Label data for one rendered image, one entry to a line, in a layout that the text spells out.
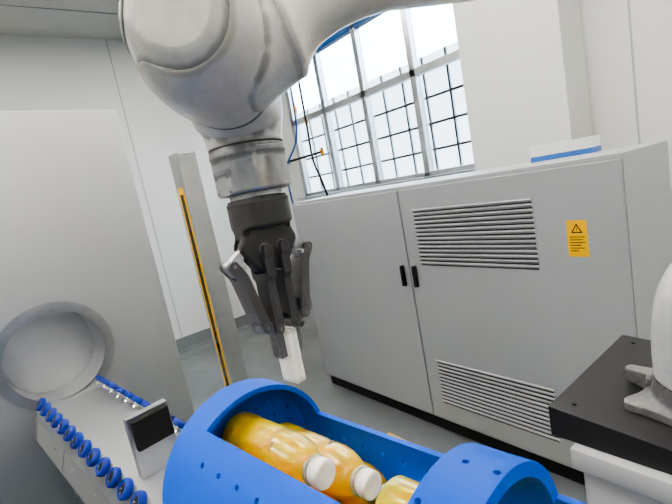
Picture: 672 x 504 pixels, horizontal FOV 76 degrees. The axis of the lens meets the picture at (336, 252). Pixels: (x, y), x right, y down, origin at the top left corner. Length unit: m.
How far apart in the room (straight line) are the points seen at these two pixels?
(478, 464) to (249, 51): 0.42
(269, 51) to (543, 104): 2.70
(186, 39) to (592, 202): 1.69
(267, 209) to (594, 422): 0.66
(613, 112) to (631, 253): 1.43
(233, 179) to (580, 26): 2.90
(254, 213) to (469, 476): 0.35
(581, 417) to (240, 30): 0.80
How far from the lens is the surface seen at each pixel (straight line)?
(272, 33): 0.36
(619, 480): 0.92
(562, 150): 2.07
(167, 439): 1.25
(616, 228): 1.86
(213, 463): 0.66
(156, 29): 0.33
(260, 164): 0.50
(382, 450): 0.76
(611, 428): 0.90
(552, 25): 3.01
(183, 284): 5.25
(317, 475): 0.63
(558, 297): 2.02
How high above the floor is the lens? 1.53
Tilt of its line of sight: 9 degrees down
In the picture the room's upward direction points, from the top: 11 degrees counter-clockwise
